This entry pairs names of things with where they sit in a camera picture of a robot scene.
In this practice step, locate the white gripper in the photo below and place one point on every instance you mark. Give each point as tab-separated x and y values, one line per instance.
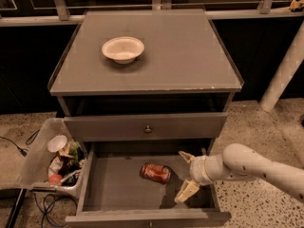
197	170

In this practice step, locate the red coke can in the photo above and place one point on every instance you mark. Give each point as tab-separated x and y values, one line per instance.
156	172

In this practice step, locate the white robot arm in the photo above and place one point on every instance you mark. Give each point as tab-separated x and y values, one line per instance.
238	162

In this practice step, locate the closed grey top drawer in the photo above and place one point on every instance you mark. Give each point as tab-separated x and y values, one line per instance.
131	127

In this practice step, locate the brass drawer knob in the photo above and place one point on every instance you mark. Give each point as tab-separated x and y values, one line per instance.
148	130

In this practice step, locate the open grey middle drawer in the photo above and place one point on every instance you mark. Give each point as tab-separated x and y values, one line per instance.
116	195

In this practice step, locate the grey drawer cabinet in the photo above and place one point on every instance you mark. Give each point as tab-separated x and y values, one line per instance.
184	68

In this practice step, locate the green snack bag in bin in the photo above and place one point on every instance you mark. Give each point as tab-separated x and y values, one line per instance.
74	149

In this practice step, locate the white cup in bin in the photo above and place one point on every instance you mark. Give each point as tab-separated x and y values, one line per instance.
57	143

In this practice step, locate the red apple in bin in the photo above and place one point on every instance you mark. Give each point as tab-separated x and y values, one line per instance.
55	179

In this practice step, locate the white paper bowl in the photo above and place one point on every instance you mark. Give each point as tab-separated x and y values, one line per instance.
123	50

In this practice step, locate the clear plastic storage bin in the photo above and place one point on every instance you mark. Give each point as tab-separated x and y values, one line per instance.
34	172

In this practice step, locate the grey metal railing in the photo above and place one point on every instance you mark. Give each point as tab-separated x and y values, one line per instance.
57	12

